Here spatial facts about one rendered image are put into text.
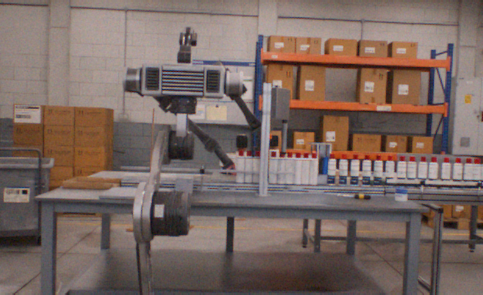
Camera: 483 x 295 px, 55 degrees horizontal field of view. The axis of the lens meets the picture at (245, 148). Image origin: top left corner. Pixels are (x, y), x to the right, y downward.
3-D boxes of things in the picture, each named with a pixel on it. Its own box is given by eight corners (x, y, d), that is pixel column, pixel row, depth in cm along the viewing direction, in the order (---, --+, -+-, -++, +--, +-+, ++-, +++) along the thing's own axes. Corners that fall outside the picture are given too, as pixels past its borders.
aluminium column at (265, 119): (266, 194, 279) (270, 83, 275) (267, 195, 274) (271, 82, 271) (258, 193, 279) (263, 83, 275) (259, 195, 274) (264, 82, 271)
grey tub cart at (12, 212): (-11, 231, 492) (-10, 142, 487) (53, 229, 515) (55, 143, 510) (-27, 254, 410) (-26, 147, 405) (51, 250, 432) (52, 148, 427)
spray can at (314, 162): (316, 184, 295) (317, 152, 294) (317, 185, 290) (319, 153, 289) (308, 184, 295) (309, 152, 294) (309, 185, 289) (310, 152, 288)
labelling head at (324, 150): (326, 182, 308) (328, 143, 307) (330, 184, 295) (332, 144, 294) (305, 181, 308) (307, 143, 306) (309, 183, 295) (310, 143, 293)
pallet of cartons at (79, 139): (115, 205, 666) (118, 109, 659) (107, 217, 584) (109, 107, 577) (28, 204, 649) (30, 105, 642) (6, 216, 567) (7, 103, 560)
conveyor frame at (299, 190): (379, 193, 300) (379, 186, 300) (385, 196, 289) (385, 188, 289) (123, 186, 292) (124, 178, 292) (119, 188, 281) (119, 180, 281)
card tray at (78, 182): (123, 183, 300) (123, 178, 299) (113, 190, 274) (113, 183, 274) (76, 183, 298) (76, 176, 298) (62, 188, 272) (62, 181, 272)
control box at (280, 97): (289, 119, 285) (290, 89, 284) (275, 119, 271) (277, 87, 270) (275, 119, 290) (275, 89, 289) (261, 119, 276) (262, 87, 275)
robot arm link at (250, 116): (213, 77, 280) (228, 67, 280) (212, 76, 286) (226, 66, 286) (251, 133, 293) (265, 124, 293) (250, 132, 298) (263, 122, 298)
